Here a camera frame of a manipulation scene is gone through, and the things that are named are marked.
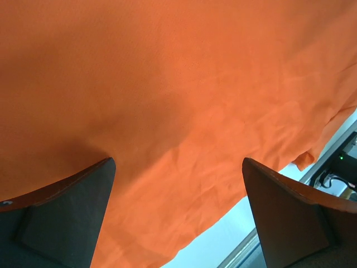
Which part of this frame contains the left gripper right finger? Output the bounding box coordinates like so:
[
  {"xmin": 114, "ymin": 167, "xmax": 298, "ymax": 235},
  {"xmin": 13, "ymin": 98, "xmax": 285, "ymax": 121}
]
[{"xmin": 242, "ymin": 158, "xmax": 356, "ymax": 268}]

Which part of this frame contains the orange t shirt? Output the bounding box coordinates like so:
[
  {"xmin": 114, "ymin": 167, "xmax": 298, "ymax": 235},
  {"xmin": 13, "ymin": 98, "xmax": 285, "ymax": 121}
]
[{"xmin": 1, "ymin": 1, "xmax": 356, "ymax": 267}]

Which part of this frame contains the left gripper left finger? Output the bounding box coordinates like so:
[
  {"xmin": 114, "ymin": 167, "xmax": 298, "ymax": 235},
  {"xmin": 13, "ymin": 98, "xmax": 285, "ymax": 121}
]
[{"xmin": 1, "ymin": 158, "xmax": 116, "ymax": 267}]

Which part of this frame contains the aluminium mounting rail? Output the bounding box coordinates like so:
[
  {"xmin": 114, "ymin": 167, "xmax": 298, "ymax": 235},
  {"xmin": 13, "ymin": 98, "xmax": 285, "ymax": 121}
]
[{"xmin": 218, "ymin": 229, "xmax": 267, "ymax": 268}]

